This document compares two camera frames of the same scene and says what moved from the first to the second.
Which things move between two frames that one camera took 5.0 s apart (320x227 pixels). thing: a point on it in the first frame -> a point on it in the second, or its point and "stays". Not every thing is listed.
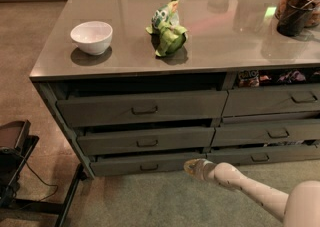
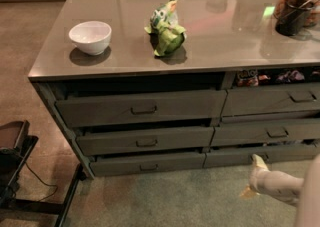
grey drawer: x=142 y=164 stays
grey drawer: x=271 y=100 stays
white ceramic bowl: x=92 y=36 stays
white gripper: x=222 y=173 -> x=266 y=183
